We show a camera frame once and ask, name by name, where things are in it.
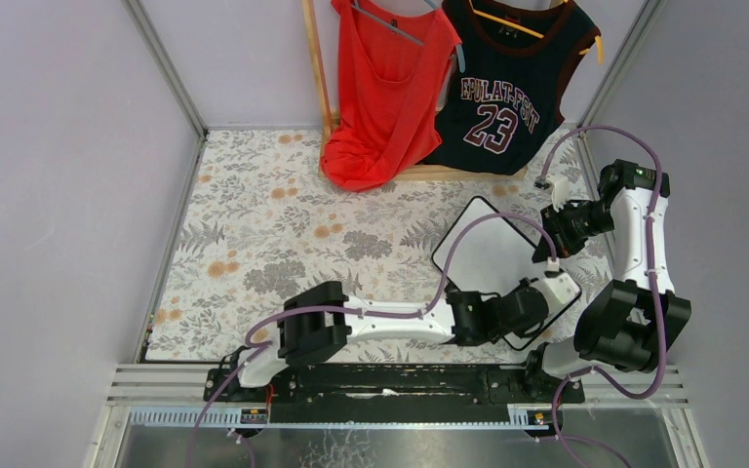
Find navy basketball jersey 23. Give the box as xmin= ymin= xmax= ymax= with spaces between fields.
xmin=424 ymin=1 xmax=601 ymax=176

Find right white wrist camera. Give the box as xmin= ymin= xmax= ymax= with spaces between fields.
xmin=534 ymin=175 xmax=570 ymax=212

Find grey clothes hanger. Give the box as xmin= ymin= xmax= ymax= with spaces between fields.
xmin=350 ymin=0 xmax=466 ymax=73

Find aluminium frame post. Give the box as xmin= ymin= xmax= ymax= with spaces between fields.
xmin=578 ymin=0 xmax=666 ymax=127
xmin=122 ymin=0 xmax=208 ymax=138

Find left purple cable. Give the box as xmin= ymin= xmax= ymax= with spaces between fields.
xmin=183 ymin=212 xmax=560 ymax=468

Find aluminium frame post right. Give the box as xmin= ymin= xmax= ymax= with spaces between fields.
xmin=578 ymin=0 xmax=666 ymax=127

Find red tank top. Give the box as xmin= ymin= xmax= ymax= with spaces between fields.
xmin=323 ymin=1 xmax=461 ymax=192

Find grey slotted cable duct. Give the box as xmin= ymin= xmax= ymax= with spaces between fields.
xmin=129 ymin=402 xmax=552 ymax=432

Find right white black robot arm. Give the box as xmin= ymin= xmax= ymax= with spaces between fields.
xmin=532 ymin=160 xmax=691 ymax=372

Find wooden clothes rack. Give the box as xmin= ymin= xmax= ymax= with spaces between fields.
xmin=300 ymin=0 xmax=528 ymax=182

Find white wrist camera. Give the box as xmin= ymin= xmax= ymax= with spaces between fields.
xmin=534 ymin=175 xmax=570 ymax=212
xmin=533 ymin=257 xmax=582 ymax=318

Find aluminium frame post left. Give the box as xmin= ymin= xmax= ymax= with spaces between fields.
xmin=122 ymin=0 xmax=208 ymax=138

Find yellow clothes hanger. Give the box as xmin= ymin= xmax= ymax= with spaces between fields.
xmin=468 ymin=0 xmax=605 ymax=66

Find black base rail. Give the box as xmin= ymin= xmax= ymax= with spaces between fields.
xmin=203 ymin=364 xmax=585 ymax=418

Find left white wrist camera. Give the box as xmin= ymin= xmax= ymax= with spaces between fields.
xmin=533 ymin=257 xmax=582 ymax=318

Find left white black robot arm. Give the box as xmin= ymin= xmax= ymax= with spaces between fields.
xmin=236 ymin=279 xmax=561 ymax=388

